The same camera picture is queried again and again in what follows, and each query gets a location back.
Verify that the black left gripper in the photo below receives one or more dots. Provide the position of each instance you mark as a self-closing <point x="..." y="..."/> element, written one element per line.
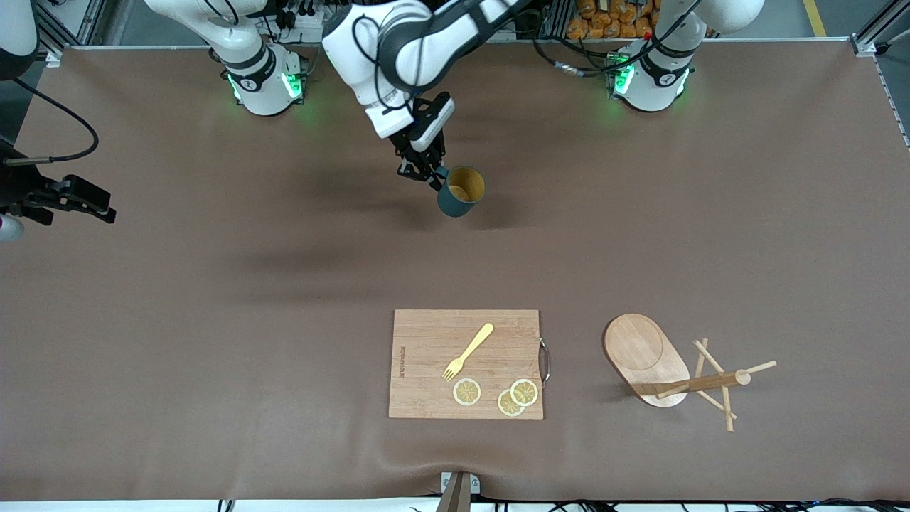
<point x="411" y="151"/>

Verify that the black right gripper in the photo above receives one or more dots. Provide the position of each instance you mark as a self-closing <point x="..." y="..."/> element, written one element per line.
<point x="23" y="186"/>

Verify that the dark teal ribbed cup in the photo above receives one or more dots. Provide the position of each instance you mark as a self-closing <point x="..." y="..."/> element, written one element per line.
<point x="461" y="192"/>

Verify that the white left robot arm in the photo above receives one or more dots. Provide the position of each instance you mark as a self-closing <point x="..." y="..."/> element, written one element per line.
<point x="398" y="50"/>

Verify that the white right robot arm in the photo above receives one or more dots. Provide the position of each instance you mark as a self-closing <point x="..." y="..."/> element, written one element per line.
<point x="259" y="92"/>

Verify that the wooden mug tree rack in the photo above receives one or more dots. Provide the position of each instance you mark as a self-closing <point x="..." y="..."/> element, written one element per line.
<point x="643" y="355"/>

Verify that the yellow plastic fork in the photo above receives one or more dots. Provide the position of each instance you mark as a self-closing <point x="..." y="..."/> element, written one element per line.
<point x="469" y="350"/>

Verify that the white power strip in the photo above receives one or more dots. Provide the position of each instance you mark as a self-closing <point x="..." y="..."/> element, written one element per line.
<point x="306" y="25"/>

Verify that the lemon slice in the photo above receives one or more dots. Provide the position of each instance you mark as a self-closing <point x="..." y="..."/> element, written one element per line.
<point x="506" y="405"/>
<point x="525" y="392"/>
<point x="467" y="392"/>

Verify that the bag of orange snacks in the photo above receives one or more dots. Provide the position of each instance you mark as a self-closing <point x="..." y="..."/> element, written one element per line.
<point x="611" y="18"/>

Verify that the brown table cover mat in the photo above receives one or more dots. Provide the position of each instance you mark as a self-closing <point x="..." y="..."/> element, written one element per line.
<point x="284" y="398"/>

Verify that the aluminium frame post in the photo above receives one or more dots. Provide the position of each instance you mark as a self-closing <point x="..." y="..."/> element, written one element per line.
<point x="878" y="32"/>
<point x="71" y="25"/>

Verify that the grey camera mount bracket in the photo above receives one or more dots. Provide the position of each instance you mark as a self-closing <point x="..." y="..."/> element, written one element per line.
<point x="458" y="491"/>

